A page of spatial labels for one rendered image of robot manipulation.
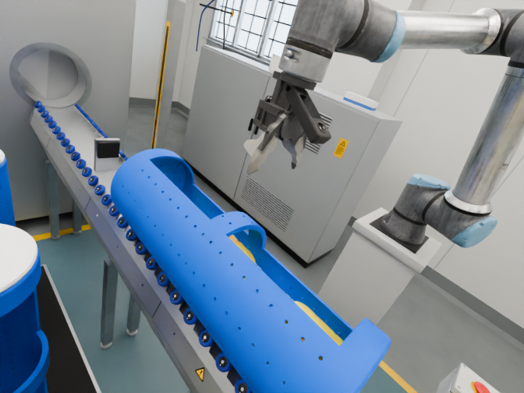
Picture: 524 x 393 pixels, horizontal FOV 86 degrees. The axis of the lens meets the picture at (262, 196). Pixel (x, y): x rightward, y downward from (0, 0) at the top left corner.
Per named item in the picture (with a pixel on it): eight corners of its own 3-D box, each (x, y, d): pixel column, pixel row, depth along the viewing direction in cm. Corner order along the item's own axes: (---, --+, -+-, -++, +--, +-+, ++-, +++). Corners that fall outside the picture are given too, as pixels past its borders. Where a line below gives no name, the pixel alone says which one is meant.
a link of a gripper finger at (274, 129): (261, 155, 58) (288, 124, 58) (267, 159, 57) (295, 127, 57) (252, 143, 54) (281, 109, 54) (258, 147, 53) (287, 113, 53)
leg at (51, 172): (58, 234, 210) (54, 158, 181) (61, 238, 207) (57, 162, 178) (49, 235, 206) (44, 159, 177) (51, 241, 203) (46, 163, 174)
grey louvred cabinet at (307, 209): (211, 161, 407) (236, 53, 340) (331, 253, 295) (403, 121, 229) (178, 163, 368) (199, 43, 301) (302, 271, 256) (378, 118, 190)
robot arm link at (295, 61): (339, 62, 53) (309, 51, 46) (329, 89, 55) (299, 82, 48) (304, 51, 58) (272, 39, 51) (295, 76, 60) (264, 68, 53)
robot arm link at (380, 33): (378, 14, 60) (334, -9, 55) (421, 15, 51) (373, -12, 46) (359, 61, 64) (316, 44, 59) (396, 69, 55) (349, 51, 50)
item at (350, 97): (346, 101, 232) (350, 92, 228) (374, 111, 222) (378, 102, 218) (342, 100, 222) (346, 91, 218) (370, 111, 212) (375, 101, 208)
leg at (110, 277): (109, 337, 158) (115, 254, 129) (114, 345, 155) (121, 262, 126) (98, 342, 154) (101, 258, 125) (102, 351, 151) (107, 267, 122)
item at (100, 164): (116, 167, 137) (118, 137, 129) (119, 171, 134) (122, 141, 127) (93, 169, 129) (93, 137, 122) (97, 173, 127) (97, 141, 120)
